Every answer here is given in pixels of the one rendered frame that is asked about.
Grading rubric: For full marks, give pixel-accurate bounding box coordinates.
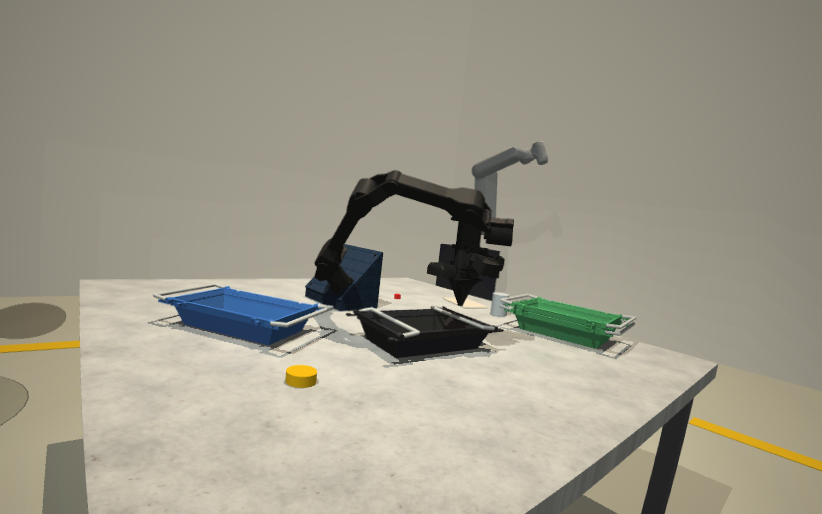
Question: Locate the yellow short cylinder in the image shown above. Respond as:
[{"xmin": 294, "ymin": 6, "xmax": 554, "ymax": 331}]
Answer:
[{"xmin": 285, "ymin": 365, "xmax": 317, "ymax": 388}]

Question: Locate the beige flat rectangular board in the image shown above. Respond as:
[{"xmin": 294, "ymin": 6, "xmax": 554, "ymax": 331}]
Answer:
[{"xmin": 443, "ymin": 298, "xmax": 488, "ymax": 309}]

